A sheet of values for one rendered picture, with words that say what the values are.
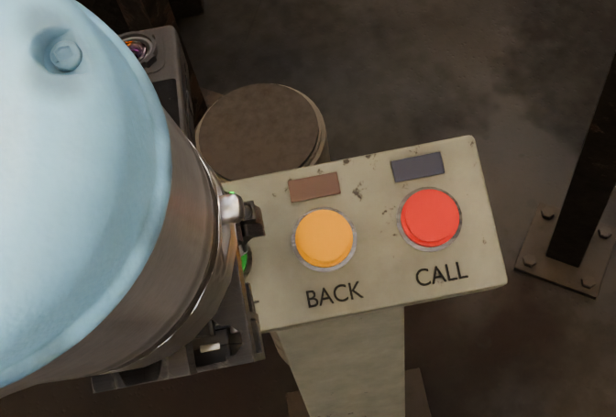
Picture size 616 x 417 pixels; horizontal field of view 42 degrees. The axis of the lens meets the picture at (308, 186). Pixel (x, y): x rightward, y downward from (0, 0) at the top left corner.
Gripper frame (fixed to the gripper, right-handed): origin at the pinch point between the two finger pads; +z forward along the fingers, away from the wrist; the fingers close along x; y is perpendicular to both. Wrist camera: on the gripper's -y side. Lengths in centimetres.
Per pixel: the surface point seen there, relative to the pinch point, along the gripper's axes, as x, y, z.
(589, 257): 45, 2, 69
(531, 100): 46, -26, 80
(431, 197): 15.3, -1.4, 5.6
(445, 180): 16.7, -2.6, 6.7
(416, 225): 13.9, 0.3, 5.6
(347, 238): 9.1, 0.3, 5.6
